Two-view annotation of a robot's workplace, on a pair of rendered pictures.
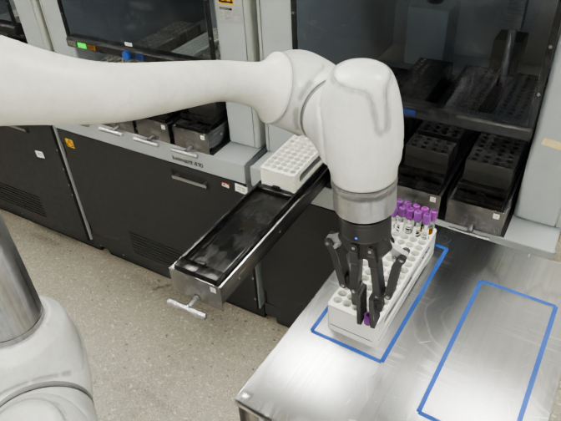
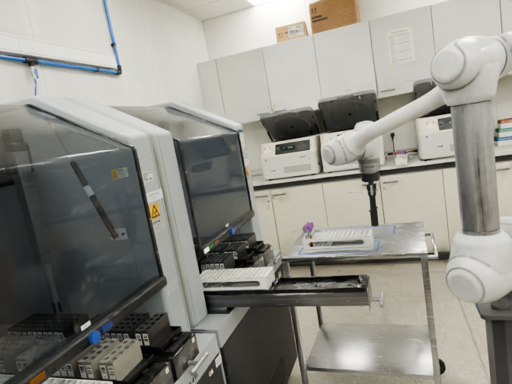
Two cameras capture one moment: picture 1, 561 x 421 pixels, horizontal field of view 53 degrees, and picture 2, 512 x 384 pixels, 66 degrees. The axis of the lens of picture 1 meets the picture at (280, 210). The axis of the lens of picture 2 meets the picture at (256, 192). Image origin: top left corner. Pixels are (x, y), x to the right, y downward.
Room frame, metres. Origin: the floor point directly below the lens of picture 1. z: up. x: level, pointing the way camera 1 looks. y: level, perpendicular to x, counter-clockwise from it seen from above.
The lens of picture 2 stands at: (1.45, 1.39, 1.38)
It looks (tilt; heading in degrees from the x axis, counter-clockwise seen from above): 8 degrees down; 258
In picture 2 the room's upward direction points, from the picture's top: 10 degrees counter-clockwise
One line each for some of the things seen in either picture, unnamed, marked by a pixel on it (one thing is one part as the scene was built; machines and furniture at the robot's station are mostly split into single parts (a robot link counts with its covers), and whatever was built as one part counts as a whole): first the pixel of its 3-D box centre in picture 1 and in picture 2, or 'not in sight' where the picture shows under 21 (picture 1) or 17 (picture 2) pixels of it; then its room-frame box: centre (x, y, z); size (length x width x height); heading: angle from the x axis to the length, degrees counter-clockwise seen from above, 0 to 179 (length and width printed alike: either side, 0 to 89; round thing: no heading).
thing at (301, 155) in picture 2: not in sight; (293, 142); (0.17, -2.44, 1.22); 0.62 x 0.56 x 0.64; 56
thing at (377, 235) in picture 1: (366, 232); (370, 182); (0.63, -0.12, 1.09); 0.08 x 0.07 x 0.09; 61
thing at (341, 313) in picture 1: (385, 275); (337, 241); (0.79, -0.20, 0.85); 0.30 x 0.10 x 0.06; 146
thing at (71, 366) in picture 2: not in sight; (85, 358); (1.77, 0.27, 0.85); 0.12 x 0.02 x 0.06; 58
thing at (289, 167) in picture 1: (304, 154); (235, 280); (1.28, -0.07, 0.83); 0.30 x 0.10 x 0.06; 148
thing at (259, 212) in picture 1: (271, 205); (281, 292); (1.13, 0.02, 0.78); 0.73 x 0.14 x 0.09; 148
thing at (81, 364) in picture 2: not in sight; (97, 360); (1.73, 0.30, 0.85); 0.12 x 0.02 x 0.06; 58
